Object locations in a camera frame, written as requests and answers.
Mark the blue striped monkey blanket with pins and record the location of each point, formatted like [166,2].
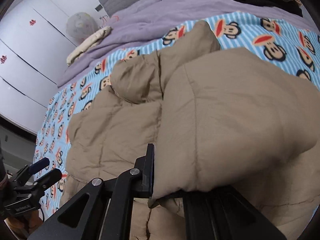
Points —
[294,50]

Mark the beige puffer jacket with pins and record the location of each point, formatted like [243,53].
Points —
[215,117]

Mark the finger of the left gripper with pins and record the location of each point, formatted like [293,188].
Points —
[39,166]
[50,178]

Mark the person's left hand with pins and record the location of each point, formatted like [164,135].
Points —
[26,224]

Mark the cream folded garment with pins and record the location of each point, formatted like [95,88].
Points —
[90,42]

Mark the purple duvet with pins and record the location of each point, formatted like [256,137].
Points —
[148,20]

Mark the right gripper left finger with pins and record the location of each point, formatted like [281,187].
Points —
[103,208]

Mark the white wardrobe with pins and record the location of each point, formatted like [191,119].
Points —
[34,49]

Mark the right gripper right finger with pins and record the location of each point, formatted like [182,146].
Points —
[224,213]

